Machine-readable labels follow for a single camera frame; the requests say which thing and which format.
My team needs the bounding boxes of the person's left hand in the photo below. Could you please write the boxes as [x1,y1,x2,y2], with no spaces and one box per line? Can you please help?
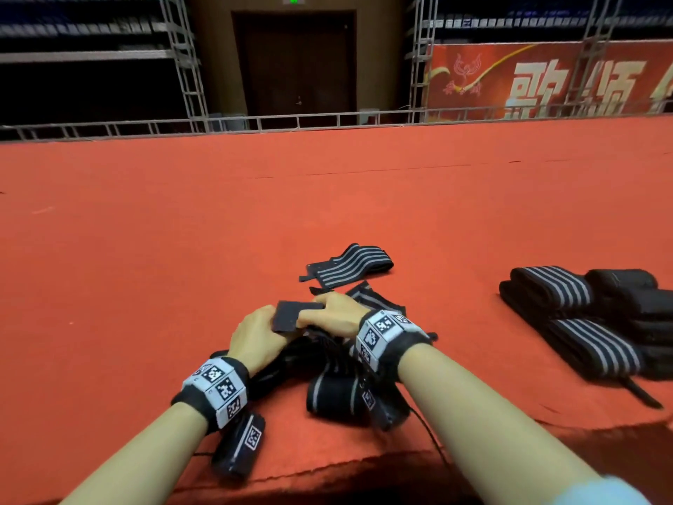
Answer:
[228,302,306,377]

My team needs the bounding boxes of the person's right hand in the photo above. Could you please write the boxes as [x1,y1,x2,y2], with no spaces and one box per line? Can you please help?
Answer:
[295,292,372,341]

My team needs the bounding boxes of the pile of black straps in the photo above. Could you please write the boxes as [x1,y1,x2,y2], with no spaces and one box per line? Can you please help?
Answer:
[299,243,439,344]

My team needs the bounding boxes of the person's left forearm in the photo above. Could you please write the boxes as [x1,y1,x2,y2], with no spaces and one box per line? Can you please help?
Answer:
[61,403,210,505]

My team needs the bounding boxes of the person's right forearm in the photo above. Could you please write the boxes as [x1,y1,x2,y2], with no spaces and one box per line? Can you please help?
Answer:
[397,344,606,505]

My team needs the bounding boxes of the black wristband with marker tags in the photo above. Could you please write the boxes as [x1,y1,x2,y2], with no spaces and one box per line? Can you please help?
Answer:
[171,355,252,432]
[352,308,433,385]

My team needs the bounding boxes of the metal railing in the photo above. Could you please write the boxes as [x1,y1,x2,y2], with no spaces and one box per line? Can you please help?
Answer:
[0,100,673,143]

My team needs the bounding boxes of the dark brown door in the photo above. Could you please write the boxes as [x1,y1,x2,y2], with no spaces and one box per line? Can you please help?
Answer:
[231,10,357,127]

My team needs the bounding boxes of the metal truss column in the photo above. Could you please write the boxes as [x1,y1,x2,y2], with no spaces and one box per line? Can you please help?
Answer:
[410,0,439,124]
[573,0,622,116]
[163,0,210,133]

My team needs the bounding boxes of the red banner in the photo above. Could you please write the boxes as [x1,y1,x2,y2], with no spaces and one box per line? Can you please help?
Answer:
[426,41,673,122]

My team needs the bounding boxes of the light blue sleeve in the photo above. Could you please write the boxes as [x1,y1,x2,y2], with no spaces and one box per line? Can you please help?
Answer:
[552,476,653,505]

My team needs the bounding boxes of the tiered bleacher seats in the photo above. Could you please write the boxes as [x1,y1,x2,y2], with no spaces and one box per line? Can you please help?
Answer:
[431,0,673,34]
[0,0,180,65]

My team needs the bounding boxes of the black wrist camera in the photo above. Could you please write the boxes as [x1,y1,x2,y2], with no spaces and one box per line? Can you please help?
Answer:
[212,408,267,485]
[358,378,412,432]

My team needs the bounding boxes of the thin black camera cable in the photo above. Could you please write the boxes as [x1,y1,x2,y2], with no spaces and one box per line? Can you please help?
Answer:
[405,405,449,461]

